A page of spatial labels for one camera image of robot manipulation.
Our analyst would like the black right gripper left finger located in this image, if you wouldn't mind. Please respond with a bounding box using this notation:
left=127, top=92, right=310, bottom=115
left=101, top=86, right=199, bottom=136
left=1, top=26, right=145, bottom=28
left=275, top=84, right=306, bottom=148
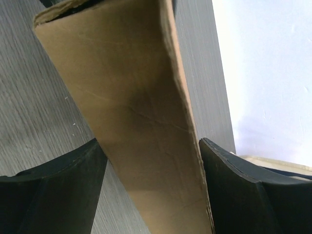
left=0, top=140, right=107, bottom=234

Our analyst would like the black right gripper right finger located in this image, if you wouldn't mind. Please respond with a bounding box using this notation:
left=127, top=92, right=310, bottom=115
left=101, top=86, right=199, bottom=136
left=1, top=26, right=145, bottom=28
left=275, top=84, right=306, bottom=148
left=199, top=138, right=312, bottom=234

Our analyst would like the brown cardboard box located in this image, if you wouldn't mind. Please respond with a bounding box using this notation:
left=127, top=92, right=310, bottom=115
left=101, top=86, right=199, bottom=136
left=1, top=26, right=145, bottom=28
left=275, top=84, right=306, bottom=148
left=33, top=0, right=215, bottom=234

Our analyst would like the beige canvas tote bag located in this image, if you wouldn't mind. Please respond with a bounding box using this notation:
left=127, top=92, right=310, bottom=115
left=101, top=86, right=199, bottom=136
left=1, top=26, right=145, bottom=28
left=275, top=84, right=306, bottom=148
left=230, top=152, right=312, bottom=184

